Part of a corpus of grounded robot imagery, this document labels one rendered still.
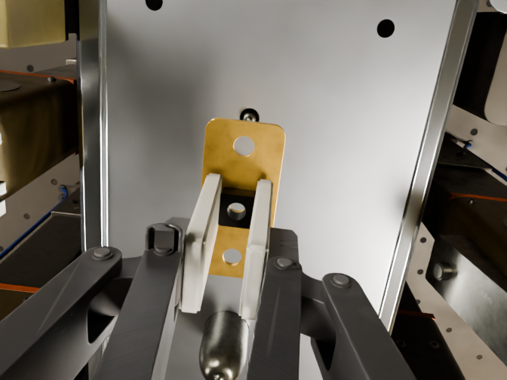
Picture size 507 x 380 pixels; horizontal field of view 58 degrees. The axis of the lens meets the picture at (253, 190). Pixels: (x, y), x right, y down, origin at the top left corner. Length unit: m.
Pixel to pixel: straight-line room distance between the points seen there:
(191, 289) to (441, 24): 0.20
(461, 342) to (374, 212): 0.50
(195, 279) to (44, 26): 0.16
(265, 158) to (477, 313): 0.16
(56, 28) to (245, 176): 0.13
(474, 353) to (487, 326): 0.50
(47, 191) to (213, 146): 0.49
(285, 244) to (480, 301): 0.16
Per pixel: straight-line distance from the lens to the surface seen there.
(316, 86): 0.28
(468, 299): 0.32
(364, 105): 0.28
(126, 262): 0.16
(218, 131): 0.22
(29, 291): 0.43
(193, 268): 0.16
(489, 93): 0.32
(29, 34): 0.25
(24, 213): 0.72
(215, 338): 0.32
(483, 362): 0.82
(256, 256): 0.16
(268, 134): 0.22
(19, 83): 0.35
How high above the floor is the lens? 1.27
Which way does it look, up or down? 69 degrees down
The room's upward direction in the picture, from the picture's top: 173 degrees counter-clockwise
